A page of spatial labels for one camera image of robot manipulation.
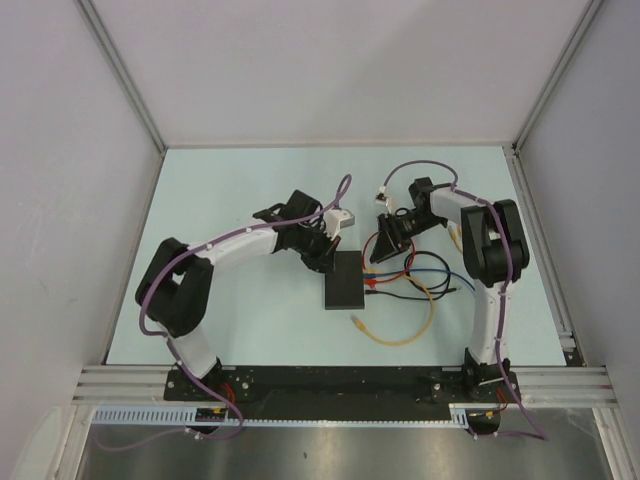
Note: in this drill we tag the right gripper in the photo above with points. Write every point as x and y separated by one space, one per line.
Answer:
389 240

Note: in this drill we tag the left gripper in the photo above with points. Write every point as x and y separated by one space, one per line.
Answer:
326 265

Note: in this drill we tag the black network switch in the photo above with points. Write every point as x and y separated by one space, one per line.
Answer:
344 287

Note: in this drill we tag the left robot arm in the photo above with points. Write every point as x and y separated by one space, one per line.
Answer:
174 291

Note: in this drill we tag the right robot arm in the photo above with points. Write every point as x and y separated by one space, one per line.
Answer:
495 253

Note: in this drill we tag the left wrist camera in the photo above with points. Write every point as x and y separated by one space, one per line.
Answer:
337 219

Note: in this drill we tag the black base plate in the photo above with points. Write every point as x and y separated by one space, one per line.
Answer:
343 394

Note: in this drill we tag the aluminium frame rail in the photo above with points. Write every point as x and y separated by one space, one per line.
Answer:
533 386

